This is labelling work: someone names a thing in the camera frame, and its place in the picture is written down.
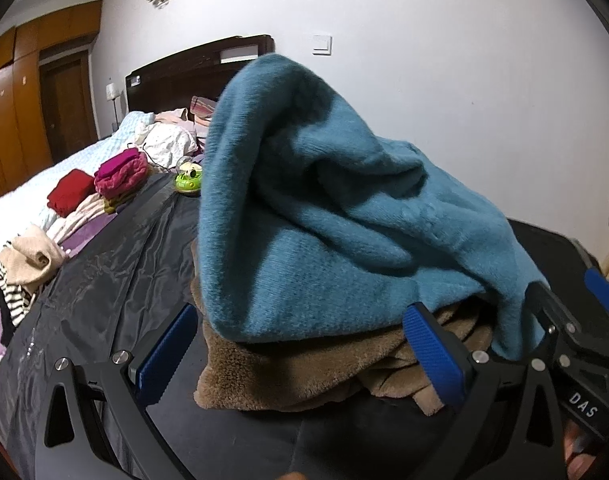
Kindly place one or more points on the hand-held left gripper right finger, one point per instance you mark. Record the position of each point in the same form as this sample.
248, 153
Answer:
434, 360

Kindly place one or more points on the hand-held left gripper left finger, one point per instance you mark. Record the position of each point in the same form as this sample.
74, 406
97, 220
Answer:
167, 355

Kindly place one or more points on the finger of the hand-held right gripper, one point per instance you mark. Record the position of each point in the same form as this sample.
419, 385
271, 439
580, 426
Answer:
549, 307
604, 290

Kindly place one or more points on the brown fleece garment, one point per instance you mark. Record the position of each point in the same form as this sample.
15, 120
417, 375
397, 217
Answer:
294, 365

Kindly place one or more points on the teal knit sweater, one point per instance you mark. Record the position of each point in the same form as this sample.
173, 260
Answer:
309, 210

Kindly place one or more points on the person's right hand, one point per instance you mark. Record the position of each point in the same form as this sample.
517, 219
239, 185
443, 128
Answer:
577, 442

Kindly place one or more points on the black white striped garment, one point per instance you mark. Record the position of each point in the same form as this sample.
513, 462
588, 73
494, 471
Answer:
14, 302

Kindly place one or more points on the beige knit garment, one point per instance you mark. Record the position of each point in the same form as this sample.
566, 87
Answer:
29, 257

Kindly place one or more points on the green toy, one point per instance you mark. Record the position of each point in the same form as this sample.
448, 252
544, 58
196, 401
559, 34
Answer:
188, 180

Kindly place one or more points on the magenta fleece garment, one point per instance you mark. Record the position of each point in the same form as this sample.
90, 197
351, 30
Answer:
120, 172

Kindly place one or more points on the red folded garment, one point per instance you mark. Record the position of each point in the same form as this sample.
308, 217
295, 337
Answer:
70, 192

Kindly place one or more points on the white floral cloth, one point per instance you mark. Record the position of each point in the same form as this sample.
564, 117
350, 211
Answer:
167, 145

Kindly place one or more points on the white bed blanket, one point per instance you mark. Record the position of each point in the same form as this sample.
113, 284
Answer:
34, 185

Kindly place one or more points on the pale pink cloth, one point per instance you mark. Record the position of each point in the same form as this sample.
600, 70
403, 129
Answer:
172, 116

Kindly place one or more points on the pink striped pillow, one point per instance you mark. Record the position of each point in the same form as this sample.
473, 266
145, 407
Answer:
203, 110

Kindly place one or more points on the white bedside lamp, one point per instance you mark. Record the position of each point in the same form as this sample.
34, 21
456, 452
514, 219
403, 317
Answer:
113, 95

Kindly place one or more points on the dark wooden door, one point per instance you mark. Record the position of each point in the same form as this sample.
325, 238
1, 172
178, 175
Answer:
67, 105

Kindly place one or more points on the dark wooden headboard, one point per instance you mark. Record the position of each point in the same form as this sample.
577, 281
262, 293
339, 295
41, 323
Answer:
184, 75

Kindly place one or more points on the brown wooden wardrobe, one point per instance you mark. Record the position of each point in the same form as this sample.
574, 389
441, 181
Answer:
14, 110

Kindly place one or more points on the white light switch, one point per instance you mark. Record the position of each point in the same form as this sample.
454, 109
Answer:
321, 44

